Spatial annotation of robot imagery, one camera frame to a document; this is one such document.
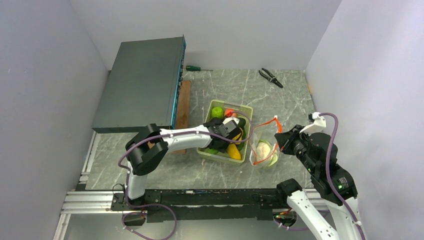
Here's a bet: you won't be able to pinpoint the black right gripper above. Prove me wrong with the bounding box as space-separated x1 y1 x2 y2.
274 123 318 173

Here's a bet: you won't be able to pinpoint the clear zip bag orange zipper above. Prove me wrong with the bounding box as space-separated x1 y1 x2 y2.
248 115 283 168

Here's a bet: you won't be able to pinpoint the white cauliflower with leaves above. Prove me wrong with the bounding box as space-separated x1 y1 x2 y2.
254 139 279 167

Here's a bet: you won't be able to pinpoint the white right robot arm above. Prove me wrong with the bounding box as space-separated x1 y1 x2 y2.
274 125 366 240

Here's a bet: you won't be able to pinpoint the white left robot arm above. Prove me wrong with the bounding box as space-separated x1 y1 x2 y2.
121 117 246 210

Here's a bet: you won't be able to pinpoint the green cucumber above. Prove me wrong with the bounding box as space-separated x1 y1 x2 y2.
207 148 219 155

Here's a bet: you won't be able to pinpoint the light green perforated basket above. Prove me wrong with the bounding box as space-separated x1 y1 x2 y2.
196 99 253 166

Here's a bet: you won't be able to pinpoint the green lime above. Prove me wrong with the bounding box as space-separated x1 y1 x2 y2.
210 106 225 119

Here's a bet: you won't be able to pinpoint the orange peach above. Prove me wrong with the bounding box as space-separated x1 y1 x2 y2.
224 108 237 118

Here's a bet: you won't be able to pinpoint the wooden board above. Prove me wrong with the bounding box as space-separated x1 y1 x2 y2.
147 80 191 145

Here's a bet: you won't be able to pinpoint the dark grey metal box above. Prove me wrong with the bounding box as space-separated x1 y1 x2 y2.
91 36 187 134

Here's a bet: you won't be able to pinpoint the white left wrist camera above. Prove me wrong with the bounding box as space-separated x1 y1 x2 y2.
222 116 240 133

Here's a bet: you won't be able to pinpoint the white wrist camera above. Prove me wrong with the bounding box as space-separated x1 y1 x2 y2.
222 116 240 133
299 112 327 135

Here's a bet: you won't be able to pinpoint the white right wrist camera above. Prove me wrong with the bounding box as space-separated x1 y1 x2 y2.
299 112 327 135

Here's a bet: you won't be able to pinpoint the green handled screwdriver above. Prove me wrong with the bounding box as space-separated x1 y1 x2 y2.
185 65 212 72

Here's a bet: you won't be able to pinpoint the black handled pliers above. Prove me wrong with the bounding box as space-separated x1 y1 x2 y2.
258 68 284 89

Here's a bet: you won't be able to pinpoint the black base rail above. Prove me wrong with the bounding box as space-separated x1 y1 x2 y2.
110 188 292 223

